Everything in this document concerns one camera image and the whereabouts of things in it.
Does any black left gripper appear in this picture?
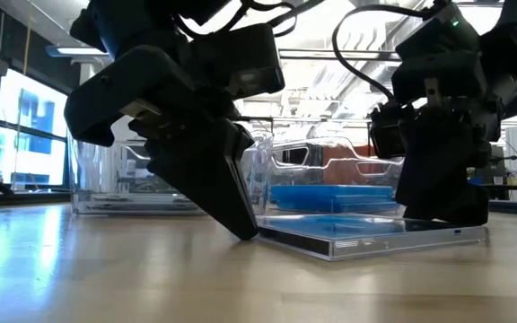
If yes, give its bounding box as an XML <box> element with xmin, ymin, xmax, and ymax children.
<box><xmin>64</xmin><ymin>43</ymin><xmax>260</xmax><ymax>242</ymax></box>

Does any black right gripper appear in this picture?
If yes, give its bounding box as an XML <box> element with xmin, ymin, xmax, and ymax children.
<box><xmin>390</xmin><ymin>3</ymin><xmax>517</xmax><ymax>222</ymax></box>

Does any black pad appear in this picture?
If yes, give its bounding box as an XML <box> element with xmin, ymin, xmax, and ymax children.
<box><xmin>74</xmin><ymin>202</ymin><xmax>206</xmax><ymax>215</ymax></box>

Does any blue jewel case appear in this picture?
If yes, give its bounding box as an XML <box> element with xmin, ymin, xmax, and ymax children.
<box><xmin>272</xmin><ymin>196</ymin><xmax>398</xmax><ymax>206</ymax></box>
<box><xmin>269</xmin><ymin>184</ymin><xmax>397</xmax><ymax>198</ymax></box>
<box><xmin>276</xmin><ymin>202</ymin><xmax>401</xmax><ymax>214</ymax></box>

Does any clear plastic bin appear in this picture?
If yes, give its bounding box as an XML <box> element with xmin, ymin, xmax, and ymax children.
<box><xmin>69</xmin><ymin>129</ymin><xmax>274</xmax><ymax>216</ymax></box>
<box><xmin>265</xmin><ymin>136</ymin><xmax>407</xmax><ymax>215</ymax></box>

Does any overhead light bar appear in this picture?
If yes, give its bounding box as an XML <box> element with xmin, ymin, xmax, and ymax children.
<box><xmin>45</xmin><ymin>43</ymin><xmax>403</xmax><ymax>63</ymax></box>

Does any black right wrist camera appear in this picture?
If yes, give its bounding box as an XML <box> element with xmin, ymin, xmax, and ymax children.
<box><xmin>369</xmin><ymin>103</ymin><xmax>408</xmax><ymax>159</ymax></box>

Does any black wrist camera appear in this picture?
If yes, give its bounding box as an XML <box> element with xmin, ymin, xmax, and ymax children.
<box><xmin>369</xmin><ymin>103</ymin><xmax>408</xmax><ymax>159</ymax></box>
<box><xmin>181</xmin><ymin>22</ymin><xmax>286</xmax><ymax>100</ymax></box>

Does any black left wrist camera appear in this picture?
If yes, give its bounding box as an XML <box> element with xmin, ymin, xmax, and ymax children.
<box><xmin>181</xmin><ymin>22</ymin><xmax>286</xmax><ymax>100</ymax></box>

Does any black camera cable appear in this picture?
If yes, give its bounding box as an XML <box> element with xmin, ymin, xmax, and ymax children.
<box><xmin>331</xmin><ymin>3</ymin><xmax>425</xmax><ymax>105</ymax></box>

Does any dark-framed window wall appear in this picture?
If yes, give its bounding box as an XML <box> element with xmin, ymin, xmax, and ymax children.
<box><xmin>0</xmin><ymin>66</ymin><xmax>74</xmax><ymax>192</ymax></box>

